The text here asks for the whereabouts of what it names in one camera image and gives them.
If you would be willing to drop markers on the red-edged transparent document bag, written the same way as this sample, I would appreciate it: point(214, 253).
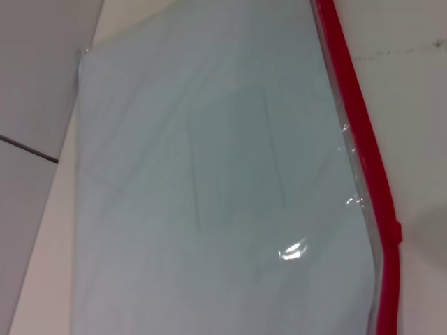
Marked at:
point(367, 139)

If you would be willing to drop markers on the light blue paper sheet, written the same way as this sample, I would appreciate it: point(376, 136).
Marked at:
point(209, 174)

